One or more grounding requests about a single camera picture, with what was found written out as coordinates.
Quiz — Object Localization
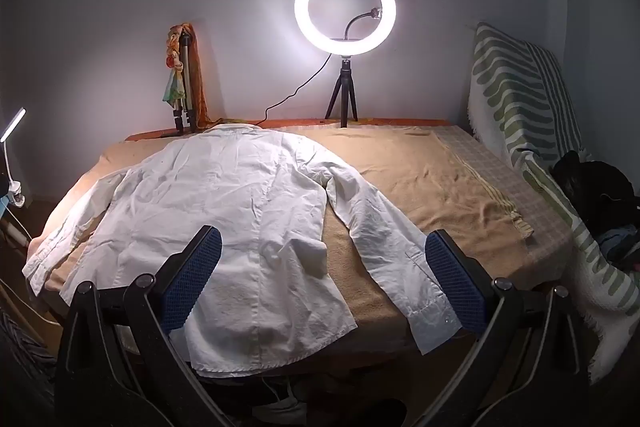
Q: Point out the gooseneck phone holder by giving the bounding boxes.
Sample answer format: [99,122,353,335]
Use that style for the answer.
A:
[342,7,383,42]

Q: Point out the white clip desk lamp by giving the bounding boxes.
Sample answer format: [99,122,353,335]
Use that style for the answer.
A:
[0,107,27,208]

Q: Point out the dark patterned cloth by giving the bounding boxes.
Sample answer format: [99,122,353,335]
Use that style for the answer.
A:
[0,307,57,427]

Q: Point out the checkered bed sheet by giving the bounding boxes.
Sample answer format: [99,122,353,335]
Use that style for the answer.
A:
[432,125,576,278]

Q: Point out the white ring light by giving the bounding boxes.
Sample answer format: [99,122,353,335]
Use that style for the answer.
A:
[294,0,398,58]

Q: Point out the folded silver tripod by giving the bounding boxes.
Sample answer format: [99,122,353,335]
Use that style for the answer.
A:
[172,33,198,136]

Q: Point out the tan blanket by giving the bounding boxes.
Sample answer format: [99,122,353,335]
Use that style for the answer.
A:
[30,126,536,368]

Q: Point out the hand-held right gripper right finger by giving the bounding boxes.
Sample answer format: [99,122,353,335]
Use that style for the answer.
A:
[424,229,591,427]

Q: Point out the small black tripod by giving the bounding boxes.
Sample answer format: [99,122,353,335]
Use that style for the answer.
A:
[325,56,360,128]

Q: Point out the green white striped cushion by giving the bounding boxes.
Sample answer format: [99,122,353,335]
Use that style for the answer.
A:
[467,22,640,385]

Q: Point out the black power cable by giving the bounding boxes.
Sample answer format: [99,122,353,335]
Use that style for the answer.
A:
[248,53,333,128]

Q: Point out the white long-sleeved shirt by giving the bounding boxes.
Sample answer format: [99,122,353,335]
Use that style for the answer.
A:
[22,123,462,379]

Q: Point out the colourful orange scarf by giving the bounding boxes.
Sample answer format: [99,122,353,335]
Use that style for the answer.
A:
[161,23,211,130]

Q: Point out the pile of dark clothes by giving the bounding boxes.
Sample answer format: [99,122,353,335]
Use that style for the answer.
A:
[550,150,640,273]

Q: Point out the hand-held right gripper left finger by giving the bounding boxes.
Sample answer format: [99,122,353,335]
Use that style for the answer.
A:
[54,225,236,427]

